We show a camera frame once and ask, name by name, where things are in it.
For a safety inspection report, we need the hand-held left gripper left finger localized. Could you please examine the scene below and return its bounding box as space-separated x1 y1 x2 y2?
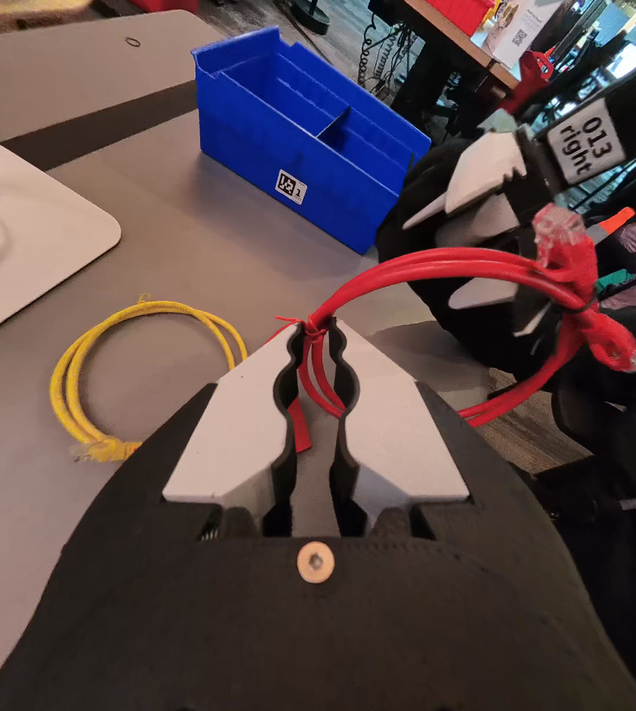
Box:
162 325 304 520

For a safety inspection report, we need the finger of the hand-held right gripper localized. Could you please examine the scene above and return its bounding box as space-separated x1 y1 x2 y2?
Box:
444 132 523 216
404 194 520 249

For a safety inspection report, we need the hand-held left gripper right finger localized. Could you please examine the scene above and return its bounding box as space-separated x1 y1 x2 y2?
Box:
328 320 470 522

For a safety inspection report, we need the red ethernet cable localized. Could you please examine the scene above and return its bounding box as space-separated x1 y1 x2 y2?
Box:
276 203 636 428

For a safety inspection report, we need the yellow ethernet cable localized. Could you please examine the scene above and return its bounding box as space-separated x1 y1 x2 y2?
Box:
50 294 249 464

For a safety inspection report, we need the blue plastic bin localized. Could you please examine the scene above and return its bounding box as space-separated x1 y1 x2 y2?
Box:
191 26 432 256

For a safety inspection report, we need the person's right hand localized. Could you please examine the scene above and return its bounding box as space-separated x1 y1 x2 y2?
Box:
376 139 574 384

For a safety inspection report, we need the wooden table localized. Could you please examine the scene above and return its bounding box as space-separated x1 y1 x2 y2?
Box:
401 0 524 90

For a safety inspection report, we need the white printed box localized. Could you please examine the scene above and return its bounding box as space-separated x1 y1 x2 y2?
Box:
485 0 566 70

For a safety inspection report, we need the red plastic tote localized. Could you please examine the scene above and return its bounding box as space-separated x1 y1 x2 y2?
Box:
423 0 496 23

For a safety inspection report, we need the white board stand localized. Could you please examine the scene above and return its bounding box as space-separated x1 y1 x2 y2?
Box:
0 28 122 350

